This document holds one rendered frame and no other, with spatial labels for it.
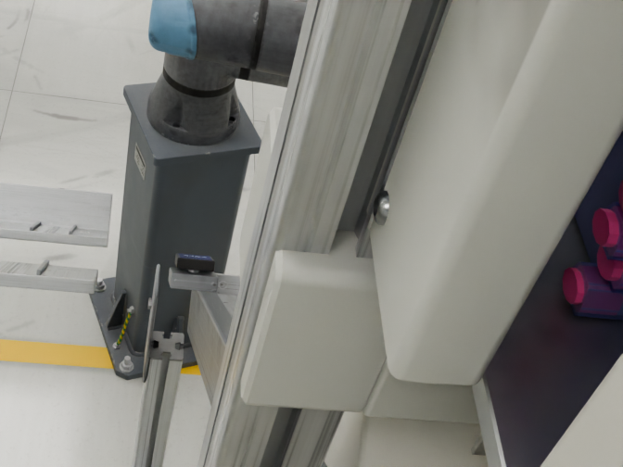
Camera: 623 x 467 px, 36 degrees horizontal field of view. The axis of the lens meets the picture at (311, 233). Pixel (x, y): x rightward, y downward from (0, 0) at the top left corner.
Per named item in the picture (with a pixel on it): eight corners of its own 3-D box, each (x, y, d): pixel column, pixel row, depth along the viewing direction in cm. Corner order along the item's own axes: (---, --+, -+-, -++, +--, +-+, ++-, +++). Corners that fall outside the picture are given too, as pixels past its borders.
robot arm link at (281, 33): (260, 18, 103) (273, -27, 92) (362, 38, 104) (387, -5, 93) (249, 88, 101) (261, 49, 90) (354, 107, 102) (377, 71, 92)
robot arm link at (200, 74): (167, 38, 156) (176, -35, 146) (249, 54, 157) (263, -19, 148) (157, 83, 147) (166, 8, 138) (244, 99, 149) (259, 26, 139)
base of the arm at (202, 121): (135, 90, 160) (140, 42, 154) (221, 82, 167) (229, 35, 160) (162, 150, 152) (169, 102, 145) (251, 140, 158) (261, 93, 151)
